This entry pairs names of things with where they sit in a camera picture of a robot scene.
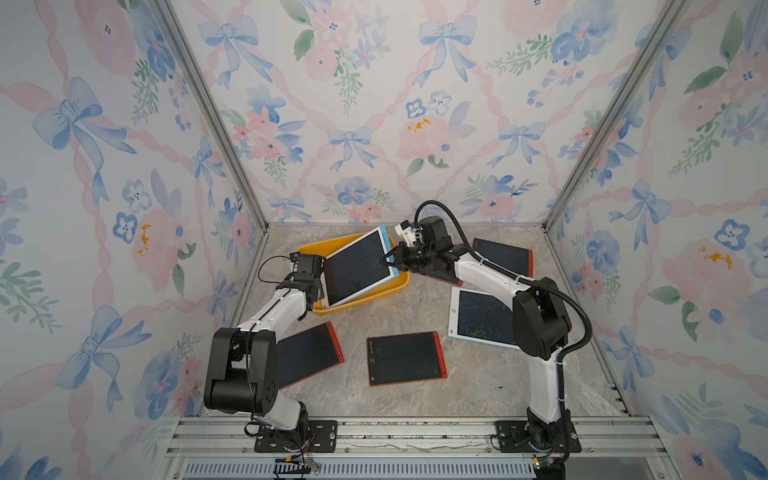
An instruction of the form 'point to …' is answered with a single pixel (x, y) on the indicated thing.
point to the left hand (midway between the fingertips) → (305, 287)
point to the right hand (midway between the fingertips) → (375, 257)
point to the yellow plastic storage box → (332, 246)
